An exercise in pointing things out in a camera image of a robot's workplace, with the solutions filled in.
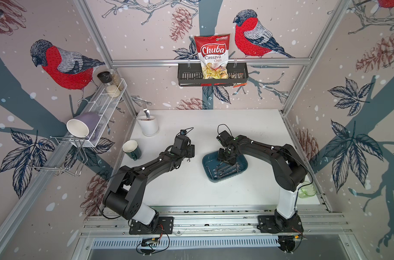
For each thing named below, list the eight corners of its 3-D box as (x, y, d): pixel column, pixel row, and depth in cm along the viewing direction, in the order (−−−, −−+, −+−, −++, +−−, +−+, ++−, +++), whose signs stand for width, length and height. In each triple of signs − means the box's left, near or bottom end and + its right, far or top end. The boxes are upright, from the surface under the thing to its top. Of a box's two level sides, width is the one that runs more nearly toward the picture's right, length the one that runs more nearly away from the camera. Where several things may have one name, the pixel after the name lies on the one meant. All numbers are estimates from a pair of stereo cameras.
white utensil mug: (141, 136, 109) (135, 124, 100) (144, 125, 116) (139, 113, 106) (157, 136, 109) (153, 124, 100) (160, 125, 116) (156, 113, 106)
